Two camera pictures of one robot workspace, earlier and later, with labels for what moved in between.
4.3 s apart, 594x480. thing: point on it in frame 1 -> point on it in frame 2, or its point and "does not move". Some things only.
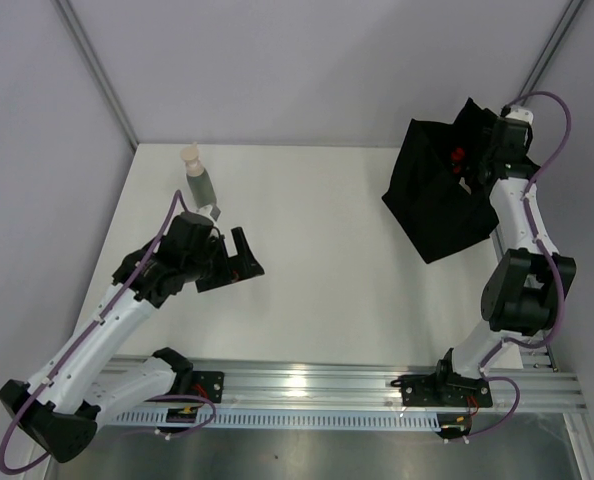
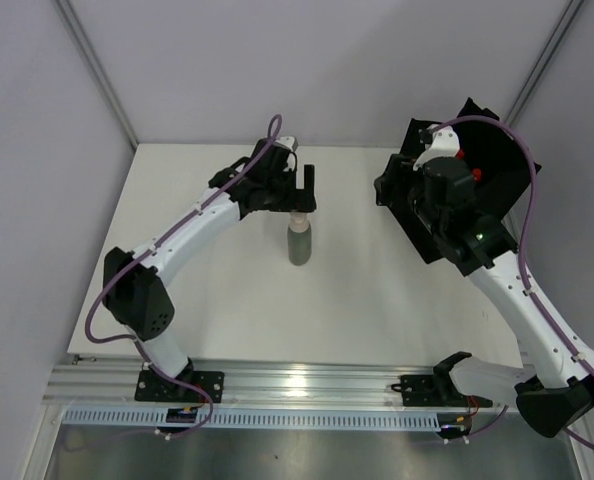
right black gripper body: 487,153 -> 415,192
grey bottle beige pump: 199,179 -> 299,238
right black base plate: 443,390 does not move
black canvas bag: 436,191 does not move
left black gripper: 234,268 -> 298,200
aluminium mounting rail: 523,383 does not move
